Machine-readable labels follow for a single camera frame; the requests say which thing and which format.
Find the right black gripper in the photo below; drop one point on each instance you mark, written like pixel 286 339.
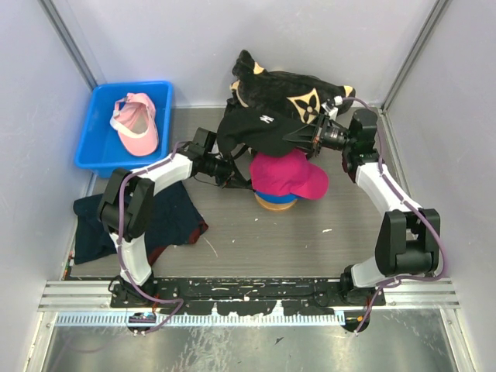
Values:
pixel 306 134

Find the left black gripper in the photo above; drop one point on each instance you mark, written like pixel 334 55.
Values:
pixel 235 180

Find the magenta cap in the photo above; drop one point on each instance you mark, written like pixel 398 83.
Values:
pixel 292 174

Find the black cap white logo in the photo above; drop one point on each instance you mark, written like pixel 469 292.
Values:
pixel 259 130

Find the wooden hat stand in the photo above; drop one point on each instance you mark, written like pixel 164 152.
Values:
pixel 275 207

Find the navy blue cloth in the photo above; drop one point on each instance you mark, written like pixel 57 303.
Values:
pixel 175 221

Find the pink cap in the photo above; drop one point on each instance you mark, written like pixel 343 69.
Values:
pixel 133 119

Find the blue plastic bin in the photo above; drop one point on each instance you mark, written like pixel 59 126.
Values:
pixel 100 149

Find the blue cap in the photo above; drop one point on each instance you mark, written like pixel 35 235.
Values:
pixel 280 200

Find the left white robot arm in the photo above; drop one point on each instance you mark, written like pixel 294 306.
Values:
pixel 125 209

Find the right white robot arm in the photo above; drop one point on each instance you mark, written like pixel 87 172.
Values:
pixel 408 243

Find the black patterned plush blanket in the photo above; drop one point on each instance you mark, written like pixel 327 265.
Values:
pixel 296 96

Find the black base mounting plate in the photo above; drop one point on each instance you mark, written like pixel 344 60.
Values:
pixel 258 296

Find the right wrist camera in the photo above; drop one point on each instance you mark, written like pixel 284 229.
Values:
pixel 331 107

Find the right aluminium frame post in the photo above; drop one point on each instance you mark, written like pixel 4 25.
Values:
pixel 432 20

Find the aluminium frame post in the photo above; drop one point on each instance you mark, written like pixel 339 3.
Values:
pixel 68 41
pixel 432 20

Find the slotted cable duct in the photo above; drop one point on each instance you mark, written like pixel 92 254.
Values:
pixel 128 318

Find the left aluminium frame post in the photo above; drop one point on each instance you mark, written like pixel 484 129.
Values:
pixel 68 41

